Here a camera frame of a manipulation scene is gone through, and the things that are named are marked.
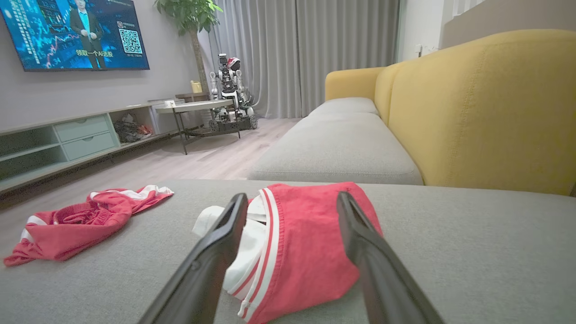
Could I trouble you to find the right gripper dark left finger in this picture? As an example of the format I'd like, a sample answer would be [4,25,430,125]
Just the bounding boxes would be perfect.
[137,193,249,324]

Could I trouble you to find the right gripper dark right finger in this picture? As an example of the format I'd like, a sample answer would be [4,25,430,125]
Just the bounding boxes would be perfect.
[337,191,446,324]

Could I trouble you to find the red and white jersey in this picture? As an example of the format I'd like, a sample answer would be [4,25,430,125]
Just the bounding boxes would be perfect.
[193,182,383,324]

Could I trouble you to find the red shorts with white stripes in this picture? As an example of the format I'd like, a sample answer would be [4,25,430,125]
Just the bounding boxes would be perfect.
[4,185,174,267]

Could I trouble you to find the large grey sofa seat cushion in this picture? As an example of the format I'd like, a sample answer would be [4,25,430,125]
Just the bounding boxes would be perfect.
[247,112,423,186]

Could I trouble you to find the dark bundle in cabinet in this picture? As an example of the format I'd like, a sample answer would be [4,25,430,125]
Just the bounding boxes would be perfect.
[113,113,153,144]

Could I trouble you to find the white-topped coffee table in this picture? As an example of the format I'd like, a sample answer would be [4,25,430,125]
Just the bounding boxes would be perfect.
[154,99,241,155]

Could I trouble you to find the pale green cabinet drawer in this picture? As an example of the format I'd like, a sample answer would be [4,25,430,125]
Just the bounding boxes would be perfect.
[62,131,118,161]
[54,115,111,142]

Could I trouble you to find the small grey sofa seat cushion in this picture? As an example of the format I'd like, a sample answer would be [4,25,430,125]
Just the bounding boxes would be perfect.
[310,97,379,118]

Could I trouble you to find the brown wooden side table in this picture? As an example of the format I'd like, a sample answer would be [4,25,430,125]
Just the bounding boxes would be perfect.
[175,92,211,103]

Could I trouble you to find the white wheeled humanoid robot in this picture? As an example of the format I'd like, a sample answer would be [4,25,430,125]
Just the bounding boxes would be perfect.
[208,53,258,132]

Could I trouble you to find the yellow sofa backrest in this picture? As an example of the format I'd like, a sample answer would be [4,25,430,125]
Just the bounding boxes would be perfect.
[374,29,576,196]

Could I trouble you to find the yellow sofa armrest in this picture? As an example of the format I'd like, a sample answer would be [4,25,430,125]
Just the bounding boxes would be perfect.
[325,67,387,102]

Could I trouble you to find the long pale green TV cabinet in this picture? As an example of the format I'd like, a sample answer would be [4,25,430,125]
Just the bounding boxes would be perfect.
[0,100,180,195]

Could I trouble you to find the grey curtain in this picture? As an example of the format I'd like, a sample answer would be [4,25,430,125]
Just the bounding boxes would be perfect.
[211,0,297,118]
[296,0,401,117]

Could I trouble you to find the green potted tree plant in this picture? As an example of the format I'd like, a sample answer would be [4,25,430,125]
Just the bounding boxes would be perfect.
[154,0,223,95]

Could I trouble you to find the wall-mounted flat television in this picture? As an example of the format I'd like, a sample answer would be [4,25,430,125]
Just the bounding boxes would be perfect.
[0,0,150,72]

